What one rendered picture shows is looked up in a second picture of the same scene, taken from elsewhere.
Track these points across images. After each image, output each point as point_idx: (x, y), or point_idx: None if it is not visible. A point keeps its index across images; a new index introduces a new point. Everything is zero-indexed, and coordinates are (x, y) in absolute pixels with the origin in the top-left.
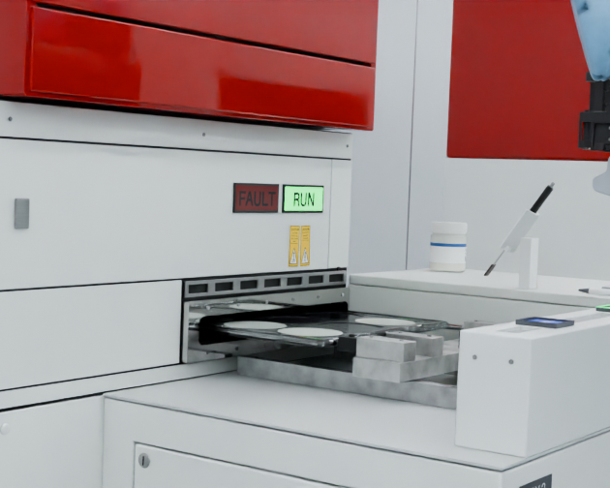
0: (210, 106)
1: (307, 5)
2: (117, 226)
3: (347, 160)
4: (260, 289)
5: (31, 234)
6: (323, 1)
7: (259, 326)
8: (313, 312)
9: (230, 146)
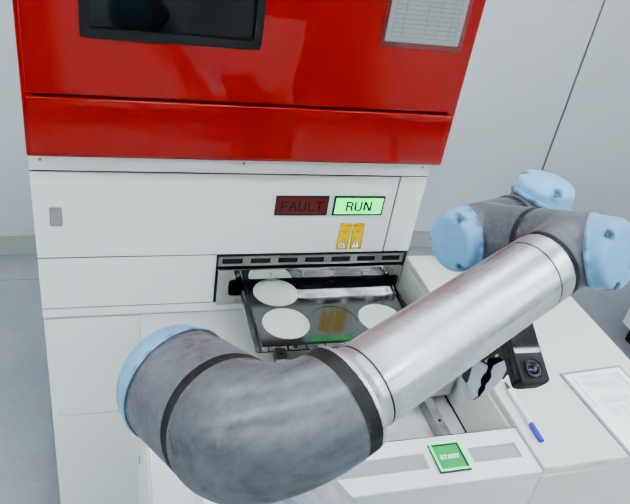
0: (227, 156)
1: (359, 70)
2: (150, 223)
3: (422, 176)
4: (300, 263)
5: (67, 228)
6: (384, 65)
7: (271, 297)
8: (363, 276)
9: (275, 171)
